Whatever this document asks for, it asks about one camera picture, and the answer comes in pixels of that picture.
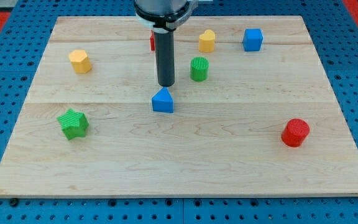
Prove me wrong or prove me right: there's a green star block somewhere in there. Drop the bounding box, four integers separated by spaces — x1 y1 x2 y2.
57 108 89 140

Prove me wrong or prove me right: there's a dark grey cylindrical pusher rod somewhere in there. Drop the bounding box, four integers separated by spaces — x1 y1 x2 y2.
154 32 175 87

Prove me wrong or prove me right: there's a yellow hexagon block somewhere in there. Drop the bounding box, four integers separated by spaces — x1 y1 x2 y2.
68 50 92 74

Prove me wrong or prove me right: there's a light wooden board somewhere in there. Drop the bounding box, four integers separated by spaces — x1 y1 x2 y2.
0 16 358 198

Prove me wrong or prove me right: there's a red block behind rod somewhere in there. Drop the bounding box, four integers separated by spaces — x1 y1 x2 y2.
149 31 155 51

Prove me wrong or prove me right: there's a yellow heart block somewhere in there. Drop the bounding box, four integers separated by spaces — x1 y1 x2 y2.
198 29 216 53

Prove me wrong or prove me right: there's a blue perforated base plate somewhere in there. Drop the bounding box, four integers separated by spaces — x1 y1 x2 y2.
0 0 358 223

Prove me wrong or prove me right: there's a red cylinder block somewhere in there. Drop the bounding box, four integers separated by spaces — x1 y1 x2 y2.
281 118 310 147

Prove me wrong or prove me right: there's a green cylinder block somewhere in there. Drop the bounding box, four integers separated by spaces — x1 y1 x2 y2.
190 57 209 82

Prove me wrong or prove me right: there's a blue triangle block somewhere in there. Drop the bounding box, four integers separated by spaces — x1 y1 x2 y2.
152 87 174 113

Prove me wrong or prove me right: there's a blue cube block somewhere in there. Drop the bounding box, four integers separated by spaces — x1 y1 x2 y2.
242 29 264 52

